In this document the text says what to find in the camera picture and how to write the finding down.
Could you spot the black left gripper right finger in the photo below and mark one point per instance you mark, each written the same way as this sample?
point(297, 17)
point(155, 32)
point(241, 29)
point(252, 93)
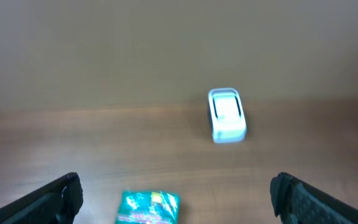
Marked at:
point(295, 201)

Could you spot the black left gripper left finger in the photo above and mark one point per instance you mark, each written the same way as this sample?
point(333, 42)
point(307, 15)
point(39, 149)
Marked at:
point(57, 202)

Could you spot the dark green 3M package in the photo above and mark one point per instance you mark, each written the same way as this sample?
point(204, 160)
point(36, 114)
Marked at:
point(148, 207)

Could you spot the white barcode scanner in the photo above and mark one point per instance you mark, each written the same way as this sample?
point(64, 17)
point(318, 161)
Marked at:
point(227, 118)

